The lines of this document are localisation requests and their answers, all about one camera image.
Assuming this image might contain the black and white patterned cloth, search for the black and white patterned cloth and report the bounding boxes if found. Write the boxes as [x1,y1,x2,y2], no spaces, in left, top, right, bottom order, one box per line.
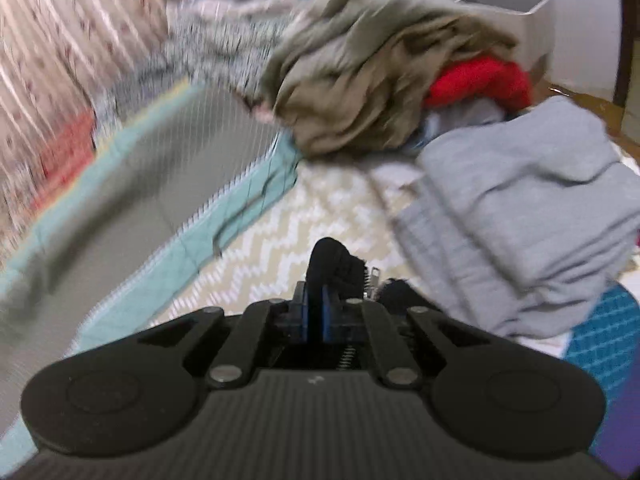
[94,7,297,122]

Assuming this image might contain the chevron quilt with teal border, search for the chevron quilt with teal border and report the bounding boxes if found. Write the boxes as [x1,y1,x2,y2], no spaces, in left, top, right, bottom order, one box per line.
[0,82,640,476]

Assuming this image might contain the olive green garment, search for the olive green garment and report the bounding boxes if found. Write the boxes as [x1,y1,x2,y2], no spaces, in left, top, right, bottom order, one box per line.
[260,0,522,159]

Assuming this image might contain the grey sweatshirt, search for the grey sweatshirt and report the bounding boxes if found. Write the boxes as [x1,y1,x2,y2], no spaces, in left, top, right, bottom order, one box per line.
[391,96,640,342]

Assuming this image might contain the dark wooden door frame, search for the dark wooden door frame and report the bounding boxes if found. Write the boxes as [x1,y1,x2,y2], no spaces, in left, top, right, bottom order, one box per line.
[612,0,640,107]

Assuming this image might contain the floral striped blanket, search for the floral striped blanket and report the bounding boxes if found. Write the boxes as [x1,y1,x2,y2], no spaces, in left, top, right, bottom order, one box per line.
[0,0,173,258]

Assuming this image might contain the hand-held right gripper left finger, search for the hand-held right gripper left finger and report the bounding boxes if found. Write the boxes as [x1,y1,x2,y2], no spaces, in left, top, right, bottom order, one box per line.
[139,282,313,390]

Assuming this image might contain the red garment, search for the red garment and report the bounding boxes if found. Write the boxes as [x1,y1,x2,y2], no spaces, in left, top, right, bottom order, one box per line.
[424,56,534,112]

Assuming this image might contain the black pants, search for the black pants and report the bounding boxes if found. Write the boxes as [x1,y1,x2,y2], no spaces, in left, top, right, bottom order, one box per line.
[306,237,427,313]

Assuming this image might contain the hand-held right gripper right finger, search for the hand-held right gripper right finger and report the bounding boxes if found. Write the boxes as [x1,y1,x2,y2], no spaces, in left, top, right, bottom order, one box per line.
[320,285,488,388]

